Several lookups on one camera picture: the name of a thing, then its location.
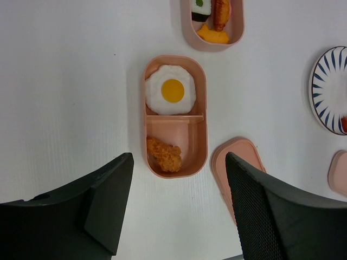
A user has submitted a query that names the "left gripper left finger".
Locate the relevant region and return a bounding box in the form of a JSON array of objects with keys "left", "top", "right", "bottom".
[{"left": 1, "top": 153, "right": 133, "bottom": 259}]

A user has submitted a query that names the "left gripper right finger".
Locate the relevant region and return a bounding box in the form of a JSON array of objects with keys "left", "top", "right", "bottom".
[{"left": 226, "top": 152, "right": 346, "bottom": 259}]

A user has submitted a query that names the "pink box lid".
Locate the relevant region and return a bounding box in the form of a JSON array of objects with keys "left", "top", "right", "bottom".
[
  {"left": 327, "top": 150, "right": 347, "bottom": 197},
  {"left": 210, "top": 136, "right": 266, "bottom": 223}
]

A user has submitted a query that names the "orange toy fried shrimp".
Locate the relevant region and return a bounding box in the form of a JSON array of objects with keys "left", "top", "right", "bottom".
[{"left": 146, "top": 136, "right": 182, "bottom": 172}]

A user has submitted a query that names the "striped round plate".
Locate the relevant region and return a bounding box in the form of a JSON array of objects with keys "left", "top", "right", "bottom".
[{"left": 308, "top": 46, "right": 346, "bottom": 136}]

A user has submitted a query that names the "white fried egg toy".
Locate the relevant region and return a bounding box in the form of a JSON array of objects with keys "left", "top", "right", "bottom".
[{"left": 145, "top": 65, "right": 196, "bottom": 115}]

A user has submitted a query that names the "pink lunch box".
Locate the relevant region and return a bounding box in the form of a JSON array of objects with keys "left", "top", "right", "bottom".
[
  {"left": 180, "top": 0, "right": 245, "bottom": 52},
  {"left": 141, "top": 55, "right": 208, "bottom": 179}
]

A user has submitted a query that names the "yellow toy chicken drumstick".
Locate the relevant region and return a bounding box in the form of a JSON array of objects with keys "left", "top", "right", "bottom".
[{"left": 196, "top": 24, "right": 229, "bottom": 44}]

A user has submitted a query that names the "black white sushi roll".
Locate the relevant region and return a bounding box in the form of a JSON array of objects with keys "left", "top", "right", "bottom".
[{"left": 191, "top": 0, "right": 212, "bottom": 22}]

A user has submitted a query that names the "brown toy sausage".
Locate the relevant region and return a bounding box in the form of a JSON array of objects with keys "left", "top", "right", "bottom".
[{"left": 340, "top": 116, "right": 347, "bottom": 133}]

